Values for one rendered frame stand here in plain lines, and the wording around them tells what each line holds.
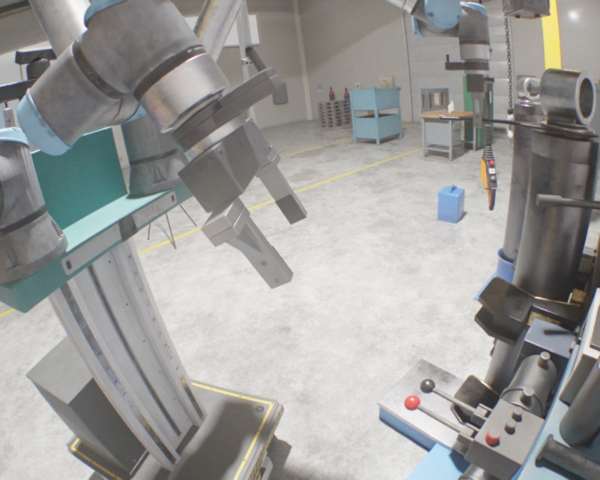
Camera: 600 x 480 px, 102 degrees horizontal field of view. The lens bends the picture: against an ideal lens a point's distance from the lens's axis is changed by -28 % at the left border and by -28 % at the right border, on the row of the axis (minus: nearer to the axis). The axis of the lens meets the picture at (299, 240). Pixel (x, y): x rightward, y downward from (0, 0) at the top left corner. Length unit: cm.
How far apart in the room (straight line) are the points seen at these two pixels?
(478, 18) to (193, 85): 82
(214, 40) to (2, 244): 78
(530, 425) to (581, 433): 13
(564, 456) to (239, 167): 62
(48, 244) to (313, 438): 155
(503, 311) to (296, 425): 129
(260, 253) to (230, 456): 125
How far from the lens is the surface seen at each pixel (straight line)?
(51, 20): 58
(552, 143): 96
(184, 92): 33
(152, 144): 96
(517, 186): 241
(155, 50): 34
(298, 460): 180
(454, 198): 394
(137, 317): 123
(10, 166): 68
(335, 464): 177
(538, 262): 106
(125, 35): 35
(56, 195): 91
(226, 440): 155
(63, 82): 38
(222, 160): 31
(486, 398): 139
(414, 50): 1349
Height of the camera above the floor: 159
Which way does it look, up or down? 25 degrees down
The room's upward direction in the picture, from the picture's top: 8 degrees counter-clockwise
